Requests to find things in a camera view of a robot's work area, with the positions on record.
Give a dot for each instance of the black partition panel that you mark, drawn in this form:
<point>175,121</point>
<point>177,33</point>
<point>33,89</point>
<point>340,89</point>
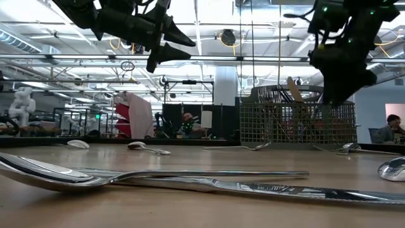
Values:
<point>221,120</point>

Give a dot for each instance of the red rack with pale cover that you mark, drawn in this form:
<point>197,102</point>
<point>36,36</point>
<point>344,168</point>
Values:
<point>139,117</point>

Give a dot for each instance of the long linear ceiling light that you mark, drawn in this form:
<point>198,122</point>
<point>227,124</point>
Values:
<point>221,58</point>

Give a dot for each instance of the black office chair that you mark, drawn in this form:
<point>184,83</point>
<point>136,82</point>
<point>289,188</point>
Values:
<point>373,135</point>

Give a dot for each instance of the black framed glass enclosure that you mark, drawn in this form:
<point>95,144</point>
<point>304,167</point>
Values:
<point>72,109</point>

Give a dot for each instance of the white paper sign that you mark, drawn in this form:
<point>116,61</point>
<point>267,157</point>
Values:
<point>206,119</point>

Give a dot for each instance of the silver table knife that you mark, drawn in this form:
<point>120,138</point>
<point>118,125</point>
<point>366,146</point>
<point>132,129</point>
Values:
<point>284,190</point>

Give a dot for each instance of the silver ventilation duct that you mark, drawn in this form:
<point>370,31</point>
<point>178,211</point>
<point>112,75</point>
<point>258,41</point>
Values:
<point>389,71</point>
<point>19,42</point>

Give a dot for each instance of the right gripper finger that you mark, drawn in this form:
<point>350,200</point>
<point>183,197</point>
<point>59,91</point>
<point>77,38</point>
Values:
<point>347,94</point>
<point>331,95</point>

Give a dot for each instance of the grey mesh cutlery basket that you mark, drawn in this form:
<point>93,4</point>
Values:
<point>284,146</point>

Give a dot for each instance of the wooden workbench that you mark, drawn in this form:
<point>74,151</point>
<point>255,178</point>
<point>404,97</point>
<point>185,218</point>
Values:
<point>38,130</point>

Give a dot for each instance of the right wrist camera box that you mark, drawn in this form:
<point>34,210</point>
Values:
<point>329,19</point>

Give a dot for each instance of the white square column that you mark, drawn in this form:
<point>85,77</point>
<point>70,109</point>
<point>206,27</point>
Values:
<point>225,85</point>

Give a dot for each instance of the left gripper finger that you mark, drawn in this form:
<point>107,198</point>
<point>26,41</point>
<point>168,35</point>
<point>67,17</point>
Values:
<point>177,35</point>
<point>172,53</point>

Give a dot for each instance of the black metal gantry frame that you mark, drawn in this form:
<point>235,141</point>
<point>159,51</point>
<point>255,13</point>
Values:
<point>189,82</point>

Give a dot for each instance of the person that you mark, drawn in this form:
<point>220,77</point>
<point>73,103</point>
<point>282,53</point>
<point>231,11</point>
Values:
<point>190,126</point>
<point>390,131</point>

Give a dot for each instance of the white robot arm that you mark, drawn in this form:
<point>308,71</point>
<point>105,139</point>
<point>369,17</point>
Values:
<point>22,104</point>

